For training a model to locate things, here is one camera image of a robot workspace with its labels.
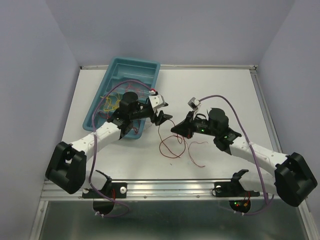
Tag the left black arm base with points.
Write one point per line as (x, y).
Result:
(106, 196)

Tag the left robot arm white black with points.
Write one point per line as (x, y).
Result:
(68, 164)

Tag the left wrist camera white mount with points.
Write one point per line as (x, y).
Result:
(156, 100)

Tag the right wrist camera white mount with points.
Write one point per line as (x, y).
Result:
(194, 104)

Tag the teal plastic compartment tray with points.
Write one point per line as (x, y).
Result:
(121, 69)

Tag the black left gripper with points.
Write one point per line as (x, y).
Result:
(161, 118)

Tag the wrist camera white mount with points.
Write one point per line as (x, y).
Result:
(156, 100)
(194, 104)

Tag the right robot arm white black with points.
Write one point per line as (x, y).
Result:
(285, 175)

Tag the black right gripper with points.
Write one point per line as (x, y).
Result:
(186, 128)

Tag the aluminium mounting rail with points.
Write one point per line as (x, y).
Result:
(148, 190)

